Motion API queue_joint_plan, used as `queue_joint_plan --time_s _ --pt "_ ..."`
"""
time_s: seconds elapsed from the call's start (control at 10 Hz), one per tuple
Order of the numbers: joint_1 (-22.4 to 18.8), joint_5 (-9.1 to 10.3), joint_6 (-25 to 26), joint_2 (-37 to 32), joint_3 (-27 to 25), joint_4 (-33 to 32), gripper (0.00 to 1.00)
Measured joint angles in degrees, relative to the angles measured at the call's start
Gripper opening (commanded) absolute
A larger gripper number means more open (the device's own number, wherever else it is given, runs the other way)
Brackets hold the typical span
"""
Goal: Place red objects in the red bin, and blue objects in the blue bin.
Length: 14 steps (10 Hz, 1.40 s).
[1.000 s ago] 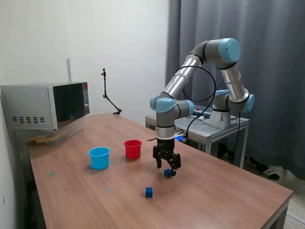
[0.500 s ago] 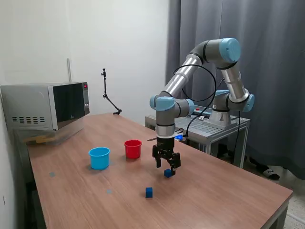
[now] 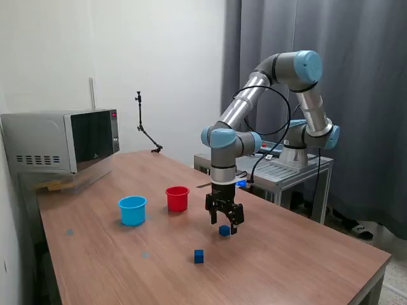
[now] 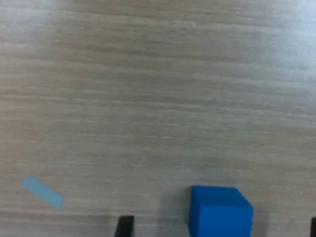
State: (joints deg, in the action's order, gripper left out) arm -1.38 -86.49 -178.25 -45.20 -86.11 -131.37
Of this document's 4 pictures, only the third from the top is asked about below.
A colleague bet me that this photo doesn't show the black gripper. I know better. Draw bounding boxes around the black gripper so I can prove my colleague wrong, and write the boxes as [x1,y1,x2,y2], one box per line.
[205,181,245,236]

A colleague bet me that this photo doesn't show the red plastic cup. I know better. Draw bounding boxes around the red plastic cup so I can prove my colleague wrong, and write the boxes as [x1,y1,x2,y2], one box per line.
[165,186,190,213]

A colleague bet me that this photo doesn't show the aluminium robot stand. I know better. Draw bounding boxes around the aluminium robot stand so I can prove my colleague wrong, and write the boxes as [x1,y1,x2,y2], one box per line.
[193,144,335,225]

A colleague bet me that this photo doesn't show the blue-edged teach pendant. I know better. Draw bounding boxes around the blue-edged teach pendant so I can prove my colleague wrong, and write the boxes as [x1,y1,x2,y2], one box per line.
[260,140,284,154]

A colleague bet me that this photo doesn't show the blue plastic cup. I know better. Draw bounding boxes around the blue plastic cup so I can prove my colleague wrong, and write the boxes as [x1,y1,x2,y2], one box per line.
[118,195,148,227]

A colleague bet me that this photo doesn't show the black and white slipper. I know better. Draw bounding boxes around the black and white slipper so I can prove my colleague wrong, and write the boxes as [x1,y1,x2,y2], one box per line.
[341,219,375,240]

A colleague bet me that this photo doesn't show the grey table leg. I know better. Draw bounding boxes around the grey table leg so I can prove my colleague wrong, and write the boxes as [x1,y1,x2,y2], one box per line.
[357,259,391,305]

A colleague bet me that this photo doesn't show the wooden blocks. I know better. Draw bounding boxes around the wooden blocks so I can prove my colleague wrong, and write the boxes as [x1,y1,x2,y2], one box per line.
[33,180,76,192]

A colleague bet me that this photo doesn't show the grey curtain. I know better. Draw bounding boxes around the grey curtain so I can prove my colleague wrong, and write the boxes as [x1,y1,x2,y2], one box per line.
[221,0,407,241]

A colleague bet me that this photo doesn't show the silver microwave oven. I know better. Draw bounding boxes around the silver microwave oven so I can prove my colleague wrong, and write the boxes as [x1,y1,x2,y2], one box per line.
[0,109,121,175]

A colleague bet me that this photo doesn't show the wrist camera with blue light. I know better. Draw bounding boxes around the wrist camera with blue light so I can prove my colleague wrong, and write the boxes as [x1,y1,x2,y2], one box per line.
[234,177,255,189]

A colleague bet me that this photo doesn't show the black power cable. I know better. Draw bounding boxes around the black power cable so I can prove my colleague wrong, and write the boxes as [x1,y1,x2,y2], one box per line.
[310,149,322,220]

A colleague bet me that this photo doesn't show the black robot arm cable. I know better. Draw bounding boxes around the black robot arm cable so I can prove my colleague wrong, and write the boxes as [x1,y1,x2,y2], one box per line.
[231,85,292,184]

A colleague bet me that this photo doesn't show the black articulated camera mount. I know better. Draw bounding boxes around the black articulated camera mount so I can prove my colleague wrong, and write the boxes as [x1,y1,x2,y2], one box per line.
[134,90,163,154]

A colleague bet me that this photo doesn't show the white wall pipe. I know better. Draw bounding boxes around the white wall pipe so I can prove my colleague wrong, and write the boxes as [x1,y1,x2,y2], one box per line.
[88,77,97,111]

